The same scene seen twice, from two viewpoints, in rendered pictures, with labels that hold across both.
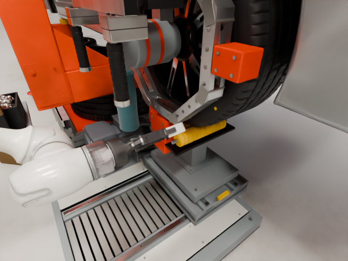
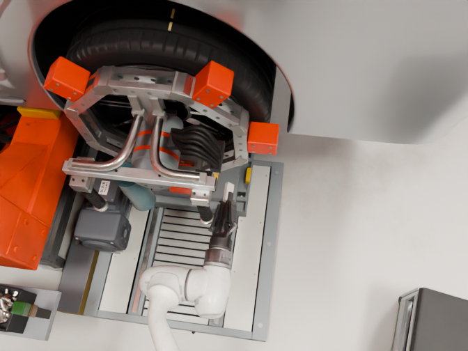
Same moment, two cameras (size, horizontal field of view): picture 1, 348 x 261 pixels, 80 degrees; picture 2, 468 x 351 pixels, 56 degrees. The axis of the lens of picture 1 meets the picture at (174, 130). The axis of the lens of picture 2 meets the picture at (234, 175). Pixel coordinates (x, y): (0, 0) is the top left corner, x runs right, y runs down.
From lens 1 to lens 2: 1.12 m
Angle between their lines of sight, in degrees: 41
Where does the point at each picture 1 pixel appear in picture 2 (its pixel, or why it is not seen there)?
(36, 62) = (11, 237)
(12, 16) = not seen: outside the picture
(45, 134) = (175, 280)
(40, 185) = (225, 300)
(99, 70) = (47, 173)
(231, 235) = (274, 198)
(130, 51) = not seen: hidden behind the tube
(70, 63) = (25, 200)
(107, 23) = (207, 202)
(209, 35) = (241, 138)
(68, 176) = (228, 283)
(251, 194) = not seen: hidden behind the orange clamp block
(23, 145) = (174, 298)
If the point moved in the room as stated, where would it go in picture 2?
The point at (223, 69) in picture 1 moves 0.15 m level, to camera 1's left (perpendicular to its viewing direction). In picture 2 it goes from (260, 151) to (227, 184)
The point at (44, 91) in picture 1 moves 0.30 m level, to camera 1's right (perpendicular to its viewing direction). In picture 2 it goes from (30, 251) to (98, 189)
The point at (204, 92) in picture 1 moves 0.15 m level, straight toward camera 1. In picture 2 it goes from (243, 160) to (273, 194)
